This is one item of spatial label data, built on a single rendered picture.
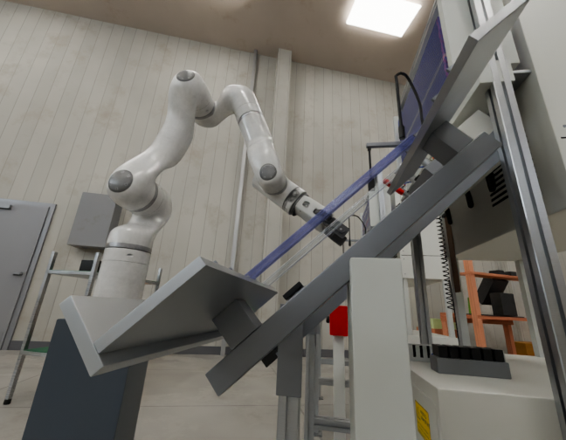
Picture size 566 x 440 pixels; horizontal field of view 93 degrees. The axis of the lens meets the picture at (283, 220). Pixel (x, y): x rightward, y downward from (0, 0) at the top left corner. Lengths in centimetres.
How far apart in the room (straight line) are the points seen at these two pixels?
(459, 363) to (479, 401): 16
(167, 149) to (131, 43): 653
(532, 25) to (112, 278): 134
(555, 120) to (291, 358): 84
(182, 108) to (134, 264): 50
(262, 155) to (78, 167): 531
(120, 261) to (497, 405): 90
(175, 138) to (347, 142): 555
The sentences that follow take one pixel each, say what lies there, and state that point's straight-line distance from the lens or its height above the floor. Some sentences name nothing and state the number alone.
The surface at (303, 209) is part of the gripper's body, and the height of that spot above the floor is 101.
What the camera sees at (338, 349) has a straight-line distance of 169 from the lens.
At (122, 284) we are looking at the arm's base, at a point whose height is 79.
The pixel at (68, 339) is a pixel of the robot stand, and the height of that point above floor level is 66.
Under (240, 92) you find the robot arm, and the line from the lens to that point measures 100.
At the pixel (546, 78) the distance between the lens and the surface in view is 103.
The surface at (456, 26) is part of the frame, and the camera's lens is 107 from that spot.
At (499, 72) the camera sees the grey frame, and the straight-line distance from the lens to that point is 94.
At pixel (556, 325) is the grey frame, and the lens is 73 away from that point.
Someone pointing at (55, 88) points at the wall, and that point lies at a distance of 699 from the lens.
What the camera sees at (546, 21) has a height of 154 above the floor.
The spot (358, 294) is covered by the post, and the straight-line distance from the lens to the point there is 34.
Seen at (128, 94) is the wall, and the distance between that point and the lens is 653.
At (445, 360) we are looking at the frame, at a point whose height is 65.
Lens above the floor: 75
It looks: 18 degrees up
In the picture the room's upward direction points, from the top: 3 degrees clockwise
